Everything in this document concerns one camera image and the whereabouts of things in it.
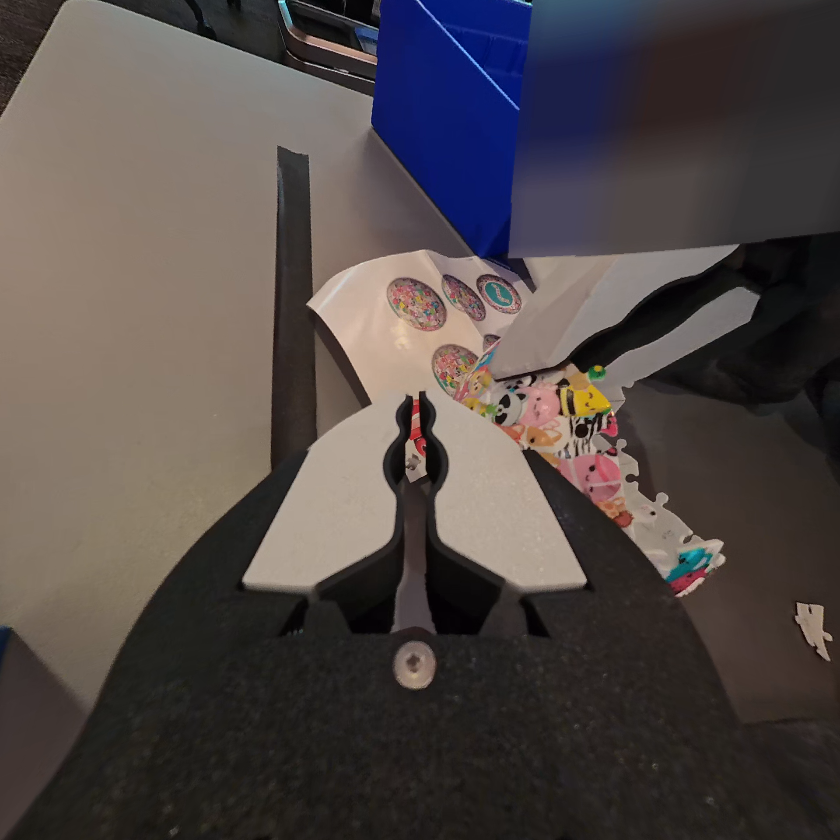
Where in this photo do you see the blue plastic bin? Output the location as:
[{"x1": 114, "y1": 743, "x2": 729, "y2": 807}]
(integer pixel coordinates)
[{"x1": 371, "y1": 0, "x2": 534, "y2": 259}]

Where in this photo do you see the white puzzle piece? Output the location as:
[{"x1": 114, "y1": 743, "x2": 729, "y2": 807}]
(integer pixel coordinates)
[{"x1": 794, "y1": 602, "x2": 834, "y2": 662}]

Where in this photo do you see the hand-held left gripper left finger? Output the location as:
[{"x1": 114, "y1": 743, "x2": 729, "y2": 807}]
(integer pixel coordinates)
[{"x1": 241, "y1": 390, "x2": 414, "y2": 634}]

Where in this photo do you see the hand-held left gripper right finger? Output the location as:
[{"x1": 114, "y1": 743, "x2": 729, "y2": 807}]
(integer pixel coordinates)
[{"x1": 420, "y1": 391, "x2": 589, "y2": 634}]

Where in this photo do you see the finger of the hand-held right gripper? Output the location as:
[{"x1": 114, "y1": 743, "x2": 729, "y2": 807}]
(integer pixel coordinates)
[
  {"x1": 491, "y1": 245, "x2": 741, "y2": 383},
  {"x1": 600, "y1": 285, "x2": 762, "y2": 387}
]

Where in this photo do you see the puzzle instruction sheet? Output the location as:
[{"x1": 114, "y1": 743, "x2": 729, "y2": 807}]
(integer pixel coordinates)
[{"x1": 307, "y1": 249, "x2": 539, "y2": 487}]

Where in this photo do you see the colourful puzzle ball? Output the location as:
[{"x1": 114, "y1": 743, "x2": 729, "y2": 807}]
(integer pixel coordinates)
[{"x1": 453, "y1": 348, "x2": 727, "y2": 598}]

